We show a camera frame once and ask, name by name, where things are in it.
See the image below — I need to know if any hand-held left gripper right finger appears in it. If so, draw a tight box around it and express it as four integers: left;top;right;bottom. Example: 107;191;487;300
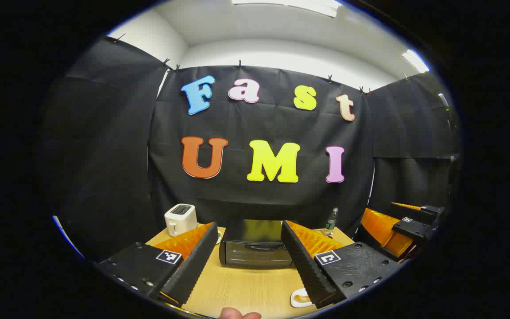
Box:
281;220;410;309

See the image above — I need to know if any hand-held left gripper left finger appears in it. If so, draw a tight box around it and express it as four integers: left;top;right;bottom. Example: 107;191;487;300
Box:
95;222;219;307

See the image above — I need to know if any black electric oven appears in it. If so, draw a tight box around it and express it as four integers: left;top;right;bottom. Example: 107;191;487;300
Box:
219;219;294;268

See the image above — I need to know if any white square plate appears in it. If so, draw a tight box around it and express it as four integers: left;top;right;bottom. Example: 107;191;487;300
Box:
290;288;315;308

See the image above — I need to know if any white toaster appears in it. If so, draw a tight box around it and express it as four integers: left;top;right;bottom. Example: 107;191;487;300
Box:
164;203;198;237

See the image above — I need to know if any clear plastic water bottle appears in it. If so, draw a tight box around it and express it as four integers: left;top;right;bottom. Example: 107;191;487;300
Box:
325;207;339;237

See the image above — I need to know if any ceiling light panel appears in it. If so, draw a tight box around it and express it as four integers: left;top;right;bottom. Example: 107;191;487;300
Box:
402;49;430;74
231;0;343;18

